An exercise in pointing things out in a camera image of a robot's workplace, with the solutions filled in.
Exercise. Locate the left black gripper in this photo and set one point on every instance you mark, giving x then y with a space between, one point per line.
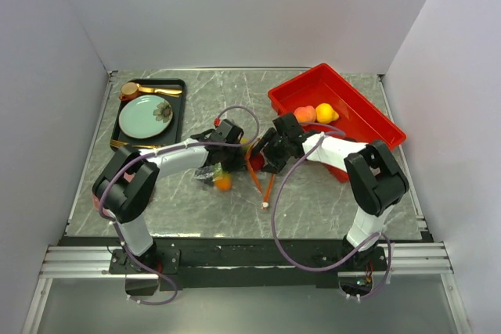
239 164

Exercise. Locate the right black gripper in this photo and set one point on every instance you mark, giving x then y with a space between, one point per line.
275 164

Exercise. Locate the yellow green fake mango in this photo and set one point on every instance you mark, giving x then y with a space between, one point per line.
246 142

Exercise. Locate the red fake strawberry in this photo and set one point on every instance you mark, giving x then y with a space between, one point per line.
257 162

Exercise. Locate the clear zip top bag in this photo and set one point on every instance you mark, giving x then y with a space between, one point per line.
263 182

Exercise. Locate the dark fake grapes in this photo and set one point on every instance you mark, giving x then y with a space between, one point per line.
205 175

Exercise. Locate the fake peach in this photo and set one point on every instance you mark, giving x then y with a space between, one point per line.
305 114

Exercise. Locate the fake orange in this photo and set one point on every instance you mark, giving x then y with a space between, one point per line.
326 114

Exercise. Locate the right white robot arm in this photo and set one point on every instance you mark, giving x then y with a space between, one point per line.
377 181

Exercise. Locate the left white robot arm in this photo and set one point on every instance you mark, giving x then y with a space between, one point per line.
125 187

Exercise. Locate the gold spoon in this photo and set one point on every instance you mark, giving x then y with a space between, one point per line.
163 91

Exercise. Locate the teal flower plate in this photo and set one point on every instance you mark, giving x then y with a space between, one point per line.
145 117

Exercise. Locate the pink dotted plate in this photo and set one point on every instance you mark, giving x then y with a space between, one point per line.
95 199

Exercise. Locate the gold fork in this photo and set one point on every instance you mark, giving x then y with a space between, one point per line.
116 144

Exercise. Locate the small brown cup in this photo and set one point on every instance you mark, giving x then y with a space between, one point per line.
129 91

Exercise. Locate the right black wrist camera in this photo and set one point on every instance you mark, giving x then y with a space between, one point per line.
288 127

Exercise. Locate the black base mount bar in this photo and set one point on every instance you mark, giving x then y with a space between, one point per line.
209 263

